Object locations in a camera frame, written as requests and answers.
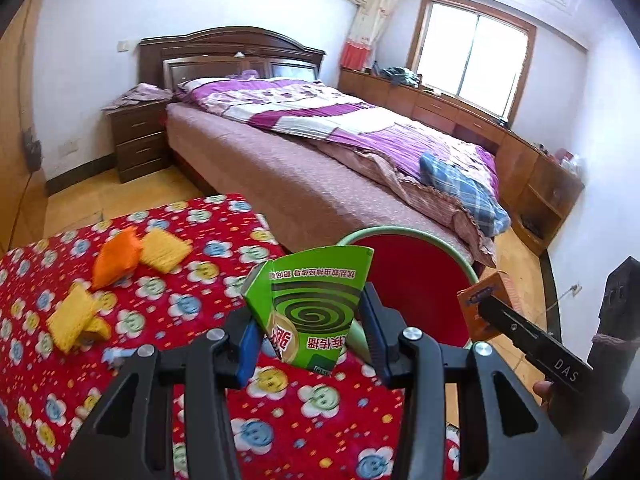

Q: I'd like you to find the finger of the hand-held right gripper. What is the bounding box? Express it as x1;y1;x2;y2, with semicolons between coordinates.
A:
479;292;593;401

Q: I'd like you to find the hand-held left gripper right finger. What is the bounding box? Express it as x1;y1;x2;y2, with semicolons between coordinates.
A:
357;282;586;480

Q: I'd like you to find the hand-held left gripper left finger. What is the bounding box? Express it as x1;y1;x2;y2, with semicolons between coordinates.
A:
54;305;261;480

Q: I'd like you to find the small brown cardboard box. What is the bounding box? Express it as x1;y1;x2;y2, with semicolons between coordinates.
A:
457;270;516;346

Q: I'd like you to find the red bin with green rim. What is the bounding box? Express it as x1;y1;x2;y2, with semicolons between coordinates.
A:
336;226;483;361

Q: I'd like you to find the green cardboard box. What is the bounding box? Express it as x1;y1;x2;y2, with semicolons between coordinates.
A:
242;245;376;376

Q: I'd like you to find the yellow foam net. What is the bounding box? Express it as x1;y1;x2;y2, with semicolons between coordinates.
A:
82;314;114;347
139;227;194;274
46;284;99;352

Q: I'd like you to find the orange foam net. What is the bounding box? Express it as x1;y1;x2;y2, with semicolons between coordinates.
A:
91;226;143;291

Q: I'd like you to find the person's right hand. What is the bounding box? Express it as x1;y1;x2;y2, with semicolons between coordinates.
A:
531;379;591;461

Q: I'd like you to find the red smiley flower tablecloth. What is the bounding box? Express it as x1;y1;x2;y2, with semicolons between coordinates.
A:
0;194;461;480

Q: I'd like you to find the low wooden cabinet row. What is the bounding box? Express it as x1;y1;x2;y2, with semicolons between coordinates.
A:
338;67;586;257

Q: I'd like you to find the blue plaid cloth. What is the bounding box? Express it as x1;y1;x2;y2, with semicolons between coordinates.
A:
419;151;512;236

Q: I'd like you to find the purple patterned quilt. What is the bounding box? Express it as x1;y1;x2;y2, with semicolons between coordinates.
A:
192;80;501;221

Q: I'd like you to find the dark wooden nightstand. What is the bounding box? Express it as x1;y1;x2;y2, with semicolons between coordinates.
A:
107;99;173;184

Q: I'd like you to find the purple pillow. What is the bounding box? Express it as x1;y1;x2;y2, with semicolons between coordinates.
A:
177;76;301;106

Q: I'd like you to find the dark green clothes pile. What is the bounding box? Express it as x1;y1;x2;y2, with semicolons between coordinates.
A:
380;65;423;88

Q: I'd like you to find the pink clothes pile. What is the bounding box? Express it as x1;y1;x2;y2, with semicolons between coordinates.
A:
101;82;173;111

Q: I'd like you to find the wooden framed window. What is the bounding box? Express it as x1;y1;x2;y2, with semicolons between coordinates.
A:
406;0;537;128

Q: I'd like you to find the black hanging bag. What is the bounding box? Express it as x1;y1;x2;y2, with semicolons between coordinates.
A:
21;129;43;171

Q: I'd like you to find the dark wooden bed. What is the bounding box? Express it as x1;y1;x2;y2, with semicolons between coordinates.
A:
138;27;511;268

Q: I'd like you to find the light wooden wardrobe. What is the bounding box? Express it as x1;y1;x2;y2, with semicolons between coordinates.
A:
0;0;48;256

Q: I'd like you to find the white and red curtain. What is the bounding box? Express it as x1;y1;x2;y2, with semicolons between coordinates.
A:
341;0;403;72

